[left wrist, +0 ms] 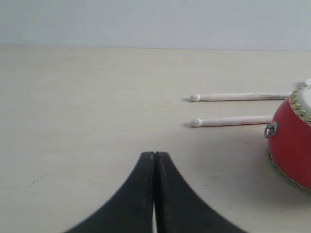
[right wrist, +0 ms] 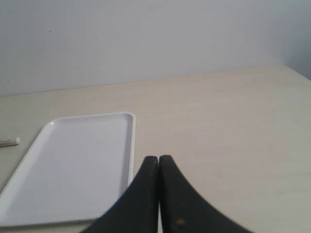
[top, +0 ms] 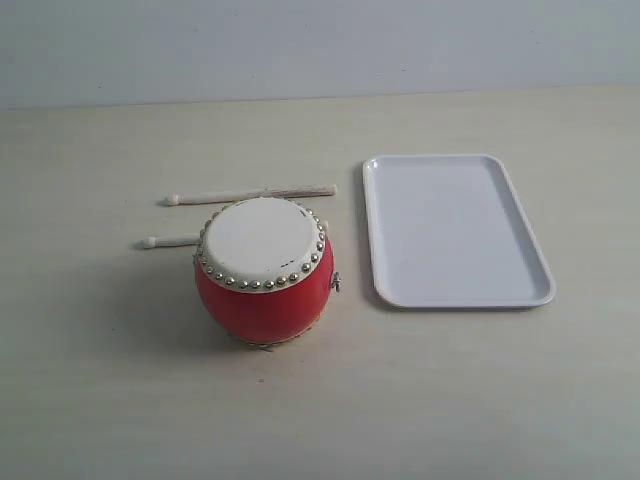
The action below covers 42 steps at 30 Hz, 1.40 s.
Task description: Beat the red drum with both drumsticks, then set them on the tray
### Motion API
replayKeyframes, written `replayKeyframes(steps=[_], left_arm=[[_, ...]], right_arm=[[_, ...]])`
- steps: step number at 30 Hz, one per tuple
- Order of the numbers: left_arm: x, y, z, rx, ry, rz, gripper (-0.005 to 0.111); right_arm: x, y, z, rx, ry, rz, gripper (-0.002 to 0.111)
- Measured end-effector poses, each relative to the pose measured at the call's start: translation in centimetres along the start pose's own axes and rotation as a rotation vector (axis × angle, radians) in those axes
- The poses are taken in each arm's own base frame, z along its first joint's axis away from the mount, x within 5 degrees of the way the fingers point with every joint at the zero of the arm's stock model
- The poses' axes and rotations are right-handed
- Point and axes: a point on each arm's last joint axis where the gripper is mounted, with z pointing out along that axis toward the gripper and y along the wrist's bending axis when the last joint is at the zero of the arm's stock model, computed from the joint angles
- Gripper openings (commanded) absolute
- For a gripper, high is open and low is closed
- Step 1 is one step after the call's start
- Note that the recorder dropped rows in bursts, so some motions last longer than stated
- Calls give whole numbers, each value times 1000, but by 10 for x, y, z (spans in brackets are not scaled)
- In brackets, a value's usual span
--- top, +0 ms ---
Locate white wooden drumstick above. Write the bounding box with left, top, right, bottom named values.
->
left=134, top=220, right=331, bottom=251
left=158, top=184, right=338, bottom=207

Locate white rectangular plastic tray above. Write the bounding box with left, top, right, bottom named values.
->
left=362, top=154, right=556, bottom=309

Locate small red drum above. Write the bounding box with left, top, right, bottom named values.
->
left=193, top=197, right=341, bottom=348

